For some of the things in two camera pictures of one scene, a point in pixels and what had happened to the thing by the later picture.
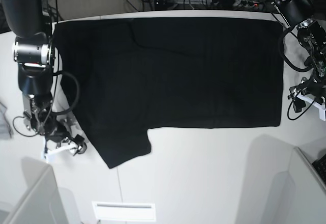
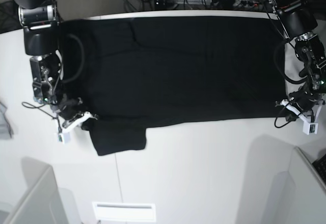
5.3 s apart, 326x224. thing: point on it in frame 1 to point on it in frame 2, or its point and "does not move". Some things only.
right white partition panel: (309, 190) does not move
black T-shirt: (122, 76) does not move
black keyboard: (320, 165) does not move
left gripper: (56, 131) to (66, 107)
